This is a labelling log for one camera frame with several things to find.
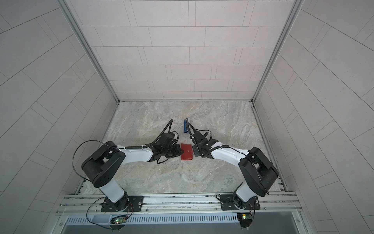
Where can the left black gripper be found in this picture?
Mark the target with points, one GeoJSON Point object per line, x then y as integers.
{"type": "Point", "coordinates": [177, 153]}

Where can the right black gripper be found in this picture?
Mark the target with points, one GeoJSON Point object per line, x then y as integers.
{"type": "Point", "coordinates": [196, 153]}

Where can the red card holder wallet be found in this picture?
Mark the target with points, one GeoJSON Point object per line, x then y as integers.
{"type": "Point", "coordinates": [187, 152]}

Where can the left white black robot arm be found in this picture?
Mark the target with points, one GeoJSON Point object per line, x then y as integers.
{"type": "Point", "coordinates": [102, 166]}

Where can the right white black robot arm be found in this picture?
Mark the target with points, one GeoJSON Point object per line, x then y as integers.
{"type": "Point", "coordinates": [258, 171]}

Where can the white ventilation grille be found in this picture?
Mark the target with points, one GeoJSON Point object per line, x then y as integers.
{"type": "Point", "coordinates": [155, 219]}

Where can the right circuit board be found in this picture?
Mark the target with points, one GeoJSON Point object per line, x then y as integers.
{"type": "Point", "coordinates": [245, 219]}

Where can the left green circuit board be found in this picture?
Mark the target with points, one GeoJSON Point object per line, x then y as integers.
{"type": "Point", "coordinates": [119, 220]}

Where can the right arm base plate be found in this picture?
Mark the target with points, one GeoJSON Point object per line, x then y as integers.
{"type": "Point", "coordinates": [234, 203]}

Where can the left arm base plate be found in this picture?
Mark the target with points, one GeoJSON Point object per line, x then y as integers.
{"type": "Point", "coordinates": [127, 203]}

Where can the aluminium mounting rail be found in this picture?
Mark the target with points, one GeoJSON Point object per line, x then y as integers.
{"type": "Point", "coordinates": [178, 204]}

